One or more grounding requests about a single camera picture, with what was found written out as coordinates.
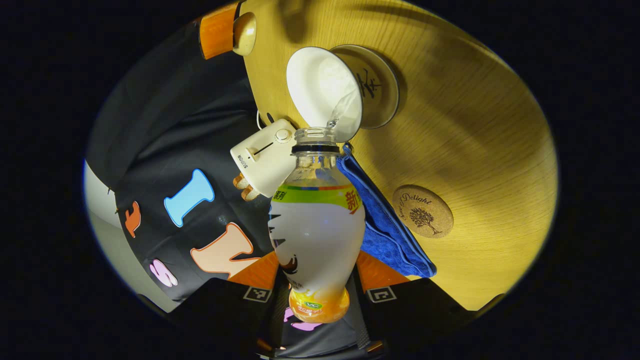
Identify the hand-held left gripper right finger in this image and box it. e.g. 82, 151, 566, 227
349, 251, 477, 354

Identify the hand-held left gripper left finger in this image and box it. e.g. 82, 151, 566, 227
169, 251, 292, 355

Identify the beige teacup lid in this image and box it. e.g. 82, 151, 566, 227
232, 12, 258, 57

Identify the round cork coaster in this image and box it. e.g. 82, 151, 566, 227
391, 184, 455, 239

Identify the beige ceramic teacup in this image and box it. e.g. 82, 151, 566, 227
286, 46, 390, 144

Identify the white orange water bottle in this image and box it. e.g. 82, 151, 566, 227
269, 126, 366, 324

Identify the blue towel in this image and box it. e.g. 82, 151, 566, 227
335, 142, 437, 279

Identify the white toaster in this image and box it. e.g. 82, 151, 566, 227
230, 118, 299, 199

